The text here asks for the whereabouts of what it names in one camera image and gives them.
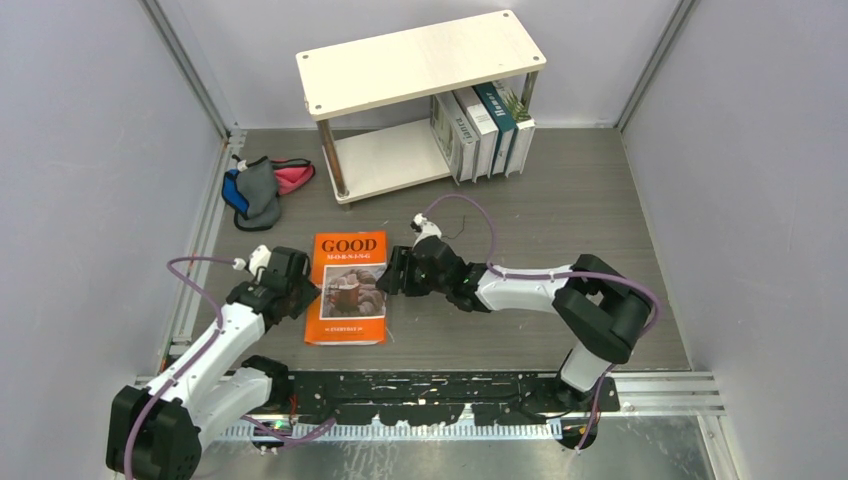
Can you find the orange book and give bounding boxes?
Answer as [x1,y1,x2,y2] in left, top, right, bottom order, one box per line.
[304,231,388,346]

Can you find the blue grey red cloth pile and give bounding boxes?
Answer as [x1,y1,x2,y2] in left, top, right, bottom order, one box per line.
[221,154,315,232]

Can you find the photo magazine pages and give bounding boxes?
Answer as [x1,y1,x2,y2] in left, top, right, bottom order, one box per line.
[430,92,480,184]

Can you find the white Singularity book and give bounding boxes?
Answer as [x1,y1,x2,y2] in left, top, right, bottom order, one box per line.
[497,81,536,177]

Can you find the grey white portfolio file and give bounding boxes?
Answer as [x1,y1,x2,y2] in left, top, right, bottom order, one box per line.
[453,87,499,183]

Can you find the blue Humor book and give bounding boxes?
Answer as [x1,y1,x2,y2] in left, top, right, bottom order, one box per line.
[473,82,517,175]

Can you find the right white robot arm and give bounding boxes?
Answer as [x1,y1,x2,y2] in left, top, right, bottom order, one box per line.
[376,237,659,411]

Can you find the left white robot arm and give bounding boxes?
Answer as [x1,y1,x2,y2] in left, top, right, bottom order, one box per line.
[105,245,320,479]

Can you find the small dark thread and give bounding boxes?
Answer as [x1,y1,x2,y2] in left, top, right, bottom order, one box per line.
[443,215,467,240]

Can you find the white two-tier shelf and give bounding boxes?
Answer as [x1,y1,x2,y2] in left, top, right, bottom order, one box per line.
[296,10,547,208]

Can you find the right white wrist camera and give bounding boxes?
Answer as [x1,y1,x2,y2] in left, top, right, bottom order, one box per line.
[410,213,443,245]

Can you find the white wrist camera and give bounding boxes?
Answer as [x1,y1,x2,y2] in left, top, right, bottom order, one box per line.
[232,245,272,278]
[410,213,443,245]

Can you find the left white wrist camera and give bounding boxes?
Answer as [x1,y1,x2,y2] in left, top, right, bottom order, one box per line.
[232,245,272,278]

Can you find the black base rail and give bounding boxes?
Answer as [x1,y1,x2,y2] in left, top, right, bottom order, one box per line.
[251,370,620,427]

